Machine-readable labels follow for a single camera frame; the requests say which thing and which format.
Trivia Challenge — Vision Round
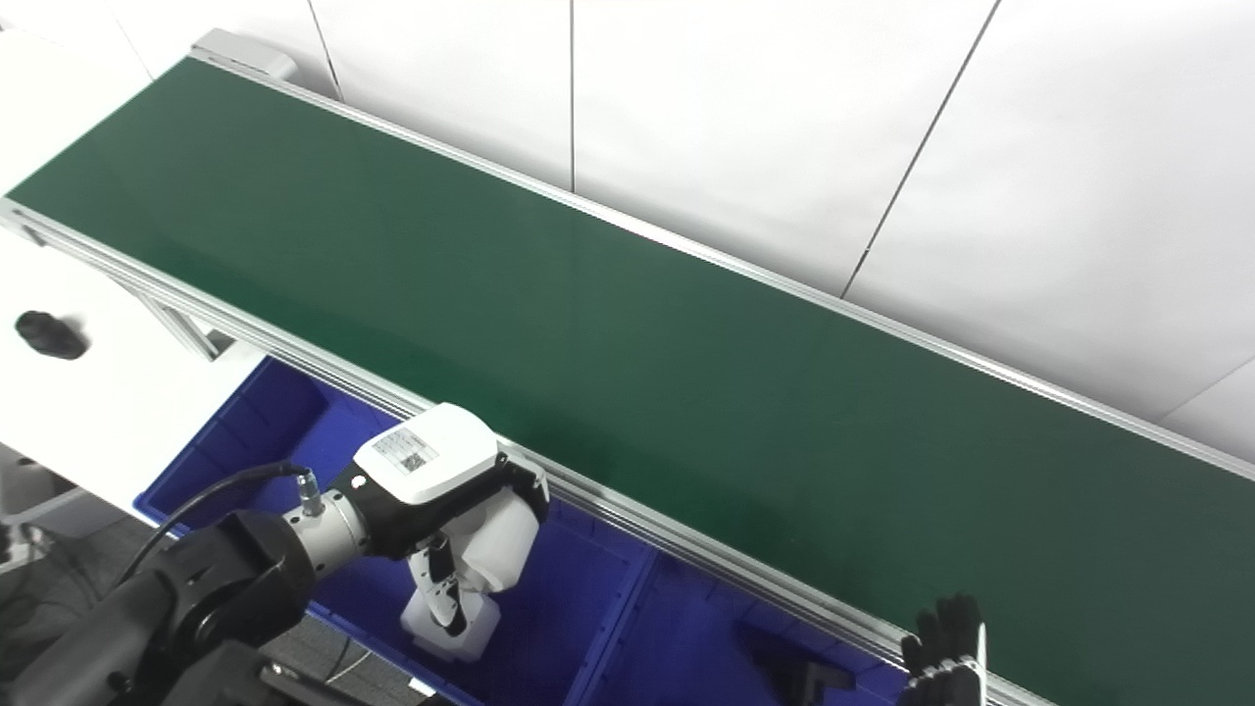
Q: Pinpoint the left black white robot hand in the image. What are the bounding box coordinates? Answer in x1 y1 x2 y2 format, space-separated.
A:
337 401 551 639

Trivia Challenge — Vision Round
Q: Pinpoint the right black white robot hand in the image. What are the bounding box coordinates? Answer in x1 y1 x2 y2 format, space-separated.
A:
896 593 987 706

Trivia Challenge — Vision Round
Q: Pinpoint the white plastic part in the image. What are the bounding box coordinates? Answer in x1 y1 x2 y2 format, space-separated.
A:
399 586 502 664
436 484 541 595

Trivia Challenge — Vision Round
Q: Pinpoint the black plastic part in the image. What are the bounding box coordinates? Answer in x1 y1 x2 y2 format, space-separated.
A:
743 626 856 706

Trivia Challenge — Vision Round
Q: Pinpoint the blue plastic bin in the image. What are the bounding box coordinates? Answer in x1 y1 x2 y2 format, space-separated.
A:
132 355 656 706
567 549 915 706

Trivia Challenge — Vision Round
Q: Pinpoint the green conveyor belt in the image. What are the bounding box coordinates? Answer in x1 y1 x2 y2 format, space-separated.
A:
0 27 1255 706

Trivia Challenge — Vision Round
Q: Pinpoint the black round knob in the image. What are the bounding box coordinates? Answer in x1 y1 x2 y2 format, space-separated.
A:
14 310 90 362

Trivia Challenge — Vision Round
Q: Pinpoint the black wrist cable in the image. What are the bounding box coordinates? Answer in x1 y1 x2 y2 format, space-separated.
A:
116 461 322 592

